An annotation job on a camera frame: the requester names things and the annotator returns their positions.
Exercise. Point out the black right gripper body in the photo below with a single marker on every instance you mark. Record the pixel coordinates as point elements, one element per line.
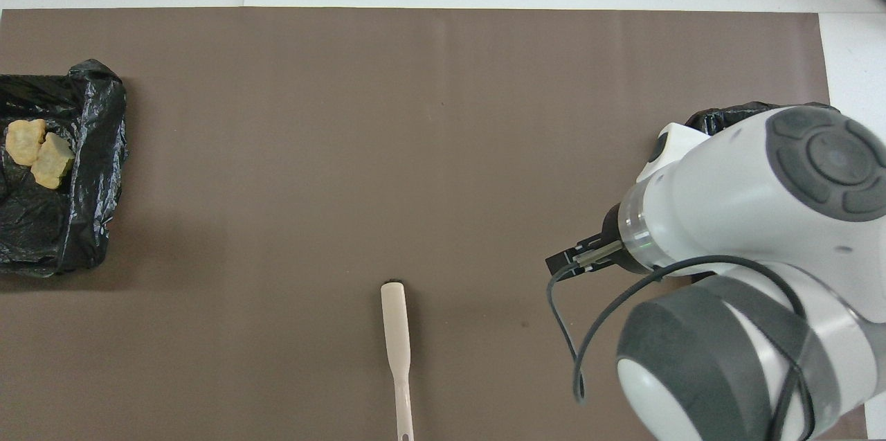
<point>615,230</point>

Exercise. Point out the beige hand brush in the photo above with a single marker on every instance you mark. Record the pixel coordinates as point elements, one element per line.
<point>396,330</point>

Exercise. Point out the orange glazed croissant piece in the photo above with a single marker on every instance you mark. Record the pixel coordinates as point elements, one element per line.
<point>52,161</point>

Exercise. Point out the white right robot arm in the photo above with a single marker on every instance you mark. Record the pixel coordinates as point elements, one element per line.
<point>761,219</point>

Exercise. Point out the black bag-lined bin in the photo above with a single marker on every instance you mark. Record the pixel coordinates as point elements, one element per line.
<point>83,219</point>
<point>720,119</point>

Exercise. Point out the brown table mat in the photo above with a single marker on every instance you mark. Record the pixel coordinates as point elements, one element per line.
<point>277,358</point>

